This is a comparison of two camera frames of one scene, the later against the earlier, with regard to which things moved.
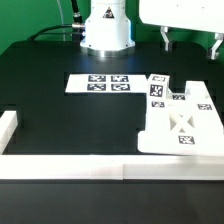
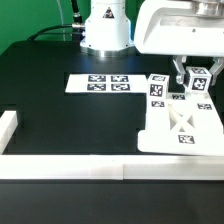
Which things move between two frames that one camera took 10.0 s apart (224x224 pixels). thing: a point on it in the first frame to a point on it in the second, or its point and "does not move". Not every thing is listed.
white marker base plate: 107,83 does not move
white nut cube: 157,86 does not move
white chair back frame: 184,123 does not move
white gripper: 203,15 to 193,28
